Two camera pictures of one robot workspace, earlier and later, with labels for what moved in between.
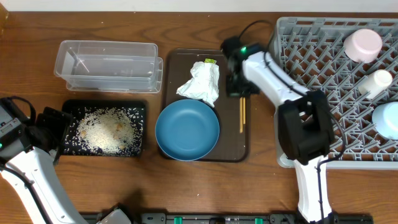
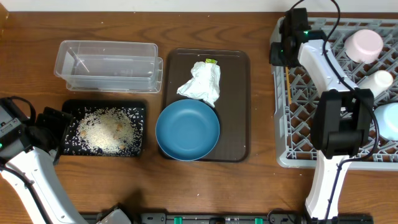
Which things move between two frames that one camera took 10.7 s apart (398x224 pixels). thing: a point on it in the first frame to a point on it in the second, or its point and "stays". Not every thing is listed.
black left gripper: (55, 120) stays
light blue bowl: (385, 119) stays
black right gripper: (237, 88) to (343, 142)
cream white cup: (374, 84) stays
